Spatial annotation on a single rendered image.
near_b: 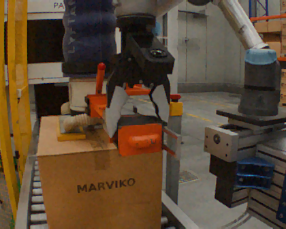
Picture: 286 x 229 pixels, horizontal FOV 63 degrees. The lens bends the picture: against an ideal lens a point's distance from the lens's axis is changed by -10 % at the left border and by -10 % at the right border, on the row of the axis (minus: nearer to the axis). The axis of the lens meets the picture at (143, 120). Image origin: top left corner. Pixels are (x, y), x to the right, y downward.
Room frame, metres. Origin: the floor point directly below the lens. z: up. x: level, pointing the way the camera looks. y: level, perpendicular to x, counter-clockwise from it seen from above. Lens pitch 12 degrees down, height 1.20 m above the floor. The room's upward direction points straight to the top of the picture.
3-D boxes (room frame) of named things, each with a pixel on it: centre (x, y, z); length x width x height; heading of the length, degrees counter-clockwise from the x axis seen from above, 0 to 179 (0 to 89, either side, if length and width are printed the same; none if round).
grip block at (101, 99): (0.78, 0.13, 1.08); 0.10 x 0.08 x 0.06; 109
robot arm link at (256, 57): (0.88, -0.42, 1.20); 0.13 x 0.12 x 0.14; 146
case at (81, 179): (1.02, 0.23, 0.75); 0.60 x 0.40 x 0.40; 21
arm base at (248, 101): (0.88, -0.42, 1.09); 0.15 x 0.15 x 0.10
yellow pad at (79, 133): (0.98, 0.30, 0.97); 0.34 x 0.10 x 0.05; 19
